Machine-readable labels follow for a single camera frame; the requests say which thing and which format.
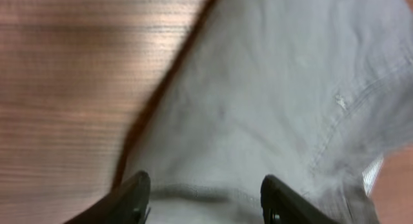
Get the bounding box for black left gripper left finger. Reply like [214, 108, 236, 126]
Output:
[65, 171, 150, 224]

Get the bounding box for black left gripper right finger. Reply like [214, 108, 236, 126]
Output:
[261, 174, 337, 224]

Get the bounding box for grey shorts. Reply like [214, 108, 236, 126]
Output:
[125, 0, 412, 223]

